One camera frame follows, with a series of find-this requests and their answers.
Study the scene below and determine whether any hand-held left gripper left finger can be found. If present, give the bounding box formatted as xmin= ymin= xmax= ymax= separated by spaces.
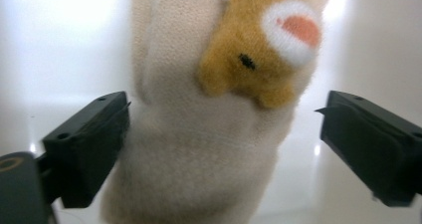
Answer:
xmin=42 ymin=91 xmax=131 ymax=209

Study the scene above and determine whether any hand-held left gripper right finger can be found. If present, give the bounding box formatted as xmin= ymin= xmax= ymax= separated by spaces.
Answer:
xmin=315 ymin=90 xmax=422 ymax=208

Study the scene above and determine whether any cream fuzzy glove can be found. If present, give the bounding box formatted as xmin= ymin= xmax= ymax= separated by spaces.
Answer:
xmin=99 ymin=0 xmax=339 ymax=224

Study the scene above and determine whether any white plastic bin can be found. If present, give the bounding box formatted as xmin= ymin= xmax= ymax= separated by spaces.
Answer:
xmin=0 ymin=0 xmax=422 ymax=224

